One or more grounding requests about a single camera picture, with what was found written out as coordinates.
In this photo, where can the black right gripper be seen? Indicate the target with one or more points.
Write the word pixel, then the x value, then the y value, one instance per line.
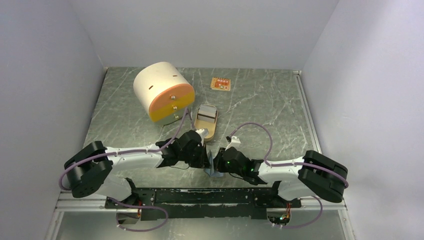
pixel 218 161

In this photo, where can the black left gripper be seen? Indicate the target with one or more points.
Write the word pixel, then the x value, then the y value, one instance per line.
pixel 203 161

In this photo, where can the gold oval tray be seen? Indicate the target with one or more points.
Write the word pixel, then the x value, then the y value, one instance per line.
pixel 199 124

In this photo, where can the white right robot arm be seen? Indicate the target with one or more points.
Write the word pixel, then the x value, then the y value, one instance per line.
pixel 313 174

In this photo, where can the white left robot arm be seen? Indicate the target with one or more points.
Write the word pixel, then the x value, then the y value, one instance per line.
pixel 93 170

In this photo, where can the cream cylindrical drawer box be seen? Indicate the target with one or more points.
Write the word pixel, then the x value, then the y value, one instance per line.
pixel 163 92

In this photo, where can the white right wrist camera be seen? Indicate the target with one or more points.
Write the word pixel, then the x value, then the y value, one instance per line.
pixel 233 142

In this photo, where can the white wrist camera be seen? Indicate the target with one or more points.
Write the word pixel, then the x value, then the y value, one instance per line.
pixel 233 142
pixel 203 133

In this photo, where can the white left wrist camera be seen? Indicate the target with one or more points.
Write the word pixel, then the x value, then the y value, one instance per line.
pixel 203 133

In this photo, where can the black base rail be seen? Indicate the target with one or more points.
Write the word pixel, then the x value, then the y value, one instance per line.
pixel 190 203

